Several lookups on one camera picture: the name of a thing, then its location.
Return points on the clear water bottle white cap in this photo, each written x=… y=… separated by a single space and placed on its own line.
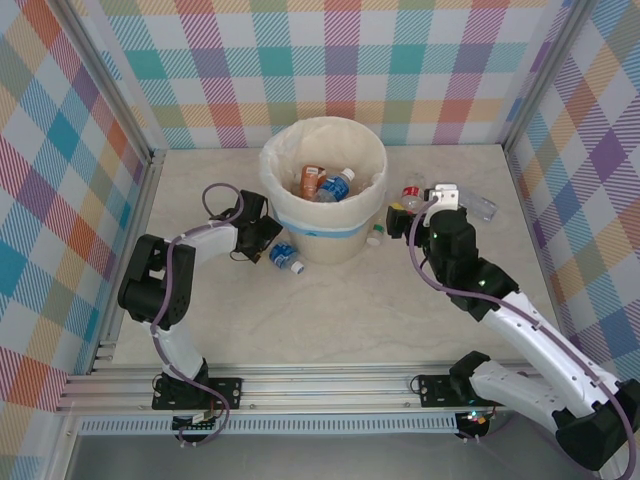
x=480 y=205

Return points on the aluminium frame post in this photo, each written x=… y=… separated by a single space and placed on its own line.
x=545 y=75
x=107 y=80

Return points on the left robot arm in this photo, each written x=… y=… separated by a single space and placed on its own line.
x=150 y=290

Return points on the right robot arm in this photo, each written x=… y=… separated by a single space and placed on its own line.
x=530 y=325

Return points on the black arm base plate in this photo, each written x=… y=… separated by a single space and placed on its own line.
x=227 y=392
x=432 y=390

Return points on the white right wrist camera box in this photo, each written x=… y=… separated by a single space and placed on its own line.
x=444 y=195

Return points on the small controller circuit board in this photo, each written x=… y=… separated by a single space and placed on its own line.
x=475 y=419
x=197 y=424

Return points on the plain clear plastic bottle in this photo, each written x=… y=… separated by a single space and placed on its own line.
x=381 y=215

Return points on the brown coffee drink bottle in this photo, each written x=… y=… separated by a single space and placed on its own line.
x=310 y=181

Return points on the round cream waste bin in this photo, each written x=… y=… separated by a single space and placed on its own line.
x=325 y=250

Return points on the blue label water bottle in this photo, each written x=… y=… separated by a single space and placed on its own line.
x=334 y=187
x=285 y=254

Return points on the small bottle green cap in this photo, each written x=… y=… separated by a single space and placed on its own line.
x=377 y=232

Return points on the aluminium front rail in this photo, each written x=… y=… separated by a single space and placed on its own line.
x=325 y=387

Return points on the aluminium side rail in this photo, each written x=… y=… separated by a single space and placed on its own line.
x=135 y=200

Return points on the grey metal panel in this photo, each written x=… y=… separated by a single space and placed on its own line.
x=325 y=460

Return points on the red label clear bottle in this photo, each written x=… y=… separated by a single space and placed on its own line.
x=412 y=192

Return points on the white plastic bin liner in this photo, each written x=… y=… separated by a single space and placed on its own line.
x=300 y=145

